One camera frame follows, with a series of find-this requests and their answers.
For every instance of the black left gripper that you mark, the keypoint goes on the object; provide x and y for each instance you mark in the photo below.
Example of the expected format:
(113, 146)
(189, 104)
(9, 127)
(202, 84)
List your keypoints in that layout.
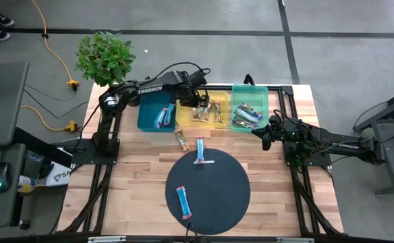
(193, 96)

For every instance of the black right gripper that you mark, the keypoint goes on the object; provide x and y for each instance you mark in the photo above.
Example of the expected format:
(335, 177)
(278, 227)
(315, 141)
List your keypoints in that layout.
(275, 132)

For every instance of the dark blue granola bar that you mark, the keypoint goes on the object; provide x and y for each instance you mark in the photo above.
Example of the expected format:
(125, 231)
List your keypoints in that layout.
(243, 123)

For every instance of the white blue granola bar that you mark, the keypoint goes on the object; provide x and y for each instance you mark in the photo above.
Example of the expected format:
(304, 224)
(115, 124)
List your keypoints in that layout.
(246, 116)

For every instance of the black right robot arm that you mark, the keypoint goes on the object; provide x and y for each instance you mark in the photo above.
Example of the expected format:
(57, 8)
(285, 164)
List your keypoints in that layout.
(345, 145)

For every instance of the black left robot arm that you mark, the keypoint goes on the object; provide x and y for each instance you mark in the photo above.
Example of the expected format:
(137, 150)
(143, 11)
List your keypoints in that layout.
(149, 89)

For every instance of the green brown granola bar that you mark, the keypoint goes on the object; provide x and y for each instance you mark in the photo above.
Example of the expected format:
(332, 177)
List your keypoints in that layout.
(182, 140)

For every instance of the yellow translucent plastic bin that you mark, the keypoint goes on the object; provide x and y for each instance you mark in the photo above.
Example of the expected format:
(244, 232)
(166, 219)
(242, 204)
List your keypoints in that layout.
(220, 98)

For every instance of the green translucent plastic bin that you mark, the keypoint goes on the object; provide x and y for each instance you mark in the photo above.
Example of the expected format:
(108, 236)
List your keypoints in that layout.
(249, 92)

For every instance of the blue plastic bin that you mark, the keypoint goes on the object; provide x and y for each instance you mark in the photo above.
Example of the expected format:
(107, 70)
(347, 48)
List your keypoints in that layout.
(146, 114)

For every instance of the round dark woven placemat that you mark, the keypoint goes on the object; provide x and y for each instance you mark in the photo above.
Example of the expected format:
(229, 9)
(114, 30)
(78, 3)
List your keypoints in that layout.
(217, 202)

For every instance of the green leafy plant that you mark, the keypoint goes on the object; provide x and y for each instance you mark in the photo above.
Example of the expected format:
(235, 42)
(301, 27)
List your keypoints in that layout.
(104, 59)

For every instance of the white printed box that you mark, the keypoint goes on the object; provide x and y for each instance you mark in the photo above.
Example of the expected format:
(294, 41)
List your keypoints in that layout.
(62, 177)

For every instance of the yellow white bottle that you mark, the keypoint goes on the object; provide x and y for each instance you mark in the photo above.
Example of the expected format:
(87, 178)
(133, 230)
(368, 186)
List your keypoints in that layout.
(26, 184)

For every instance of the grey desk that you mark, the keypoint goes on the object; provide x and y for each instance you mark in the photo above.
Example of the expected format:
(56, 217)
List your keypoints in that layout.
(1, 101)

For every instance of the black computer mouse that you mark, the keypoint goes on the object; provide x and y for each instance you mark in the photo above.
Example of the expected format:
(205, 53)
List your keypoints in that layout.
(1, 177)

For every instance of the black caster wheel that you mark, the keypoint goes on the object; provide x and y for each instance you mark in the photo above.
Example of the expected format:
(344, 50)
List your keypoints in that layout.
(24, 224)

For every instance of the silver metal bracket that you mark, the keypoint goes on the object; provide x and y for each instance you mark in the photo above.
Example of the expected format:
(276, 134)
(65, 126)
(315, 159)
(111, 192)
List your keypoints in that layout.
(295, 240)
(107, 239)

